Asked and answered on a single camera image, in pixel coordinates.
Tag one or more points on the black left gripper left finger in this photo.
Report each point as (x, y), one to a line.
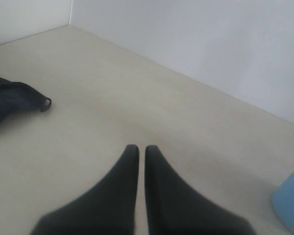
(108, 208)

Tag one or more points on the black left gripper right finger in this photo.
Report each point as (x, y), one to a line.
(175, 208)

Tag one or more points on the blue pump lotion bottle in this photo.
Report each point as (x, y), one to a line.
(282, 201)

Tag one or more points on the dark blue cloth with strap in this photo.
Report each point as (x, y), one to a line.
(19, 96)

